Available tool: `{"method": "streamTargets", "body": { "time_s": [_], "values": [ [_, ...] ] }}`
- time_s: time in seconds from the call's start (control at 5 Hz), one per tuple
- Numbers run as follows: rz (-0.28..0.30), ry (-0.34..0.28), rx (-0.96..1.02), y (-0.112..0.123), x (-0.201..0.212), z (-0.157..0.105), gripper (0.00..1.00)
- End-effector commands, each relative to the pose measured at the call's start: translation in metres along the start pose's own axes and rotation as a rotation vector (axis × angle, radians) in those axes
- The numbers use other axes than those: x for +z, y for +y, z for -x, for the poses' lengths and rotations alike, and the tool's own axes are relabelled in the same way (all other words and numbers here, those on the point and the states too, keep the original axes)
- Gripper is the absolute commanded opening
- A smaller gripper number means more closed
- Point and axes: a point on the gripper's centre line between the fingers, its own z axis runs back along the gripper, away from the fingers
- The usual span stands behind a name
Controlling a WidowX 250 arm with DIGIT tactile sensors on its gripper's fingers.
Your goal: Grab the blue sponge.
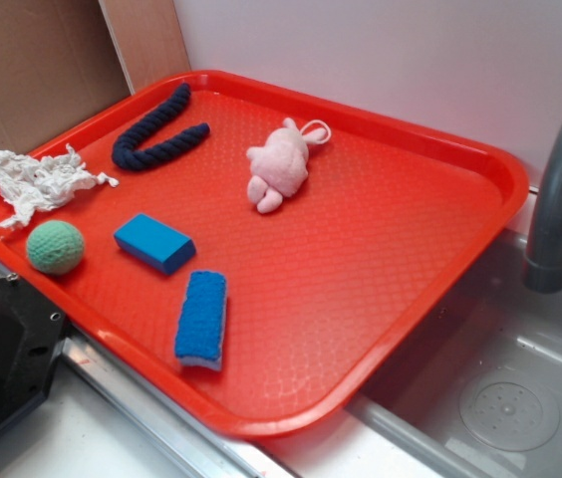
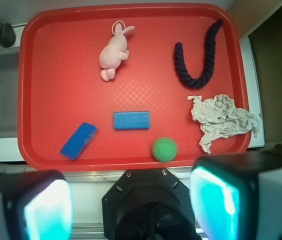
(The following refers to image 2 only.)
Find dark blue sponge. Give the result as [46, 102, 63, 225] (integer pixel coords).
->
[59, 122, 98, 160]

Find green textured ball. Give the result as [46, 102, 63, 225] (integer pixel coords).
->
[152, 137, 178, 163]

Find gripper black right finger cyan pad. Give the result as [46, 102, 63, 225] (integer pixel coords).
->
[189, 151, 282, 240]

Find dark navy rope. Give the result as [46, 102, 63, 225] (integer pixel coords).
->
[173, 19, 224, 90]

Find light blue rectangular block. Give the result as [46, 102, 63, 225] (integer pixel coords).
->
[113, 111, 150, 130]

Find red plastic tray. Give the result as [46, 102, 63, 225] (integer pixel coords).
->
[17, 3, 249, 172]

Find pink plush bunny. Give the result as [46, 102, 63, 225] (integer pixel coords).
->
[99, 20, 136, 82]

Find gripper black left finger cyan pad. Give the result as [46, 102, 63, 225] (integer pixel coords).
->
[0, 170, 74, 240]

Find crumpled white paper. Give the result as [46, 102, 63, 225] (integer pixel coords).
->
[187, 94, 260, 154]

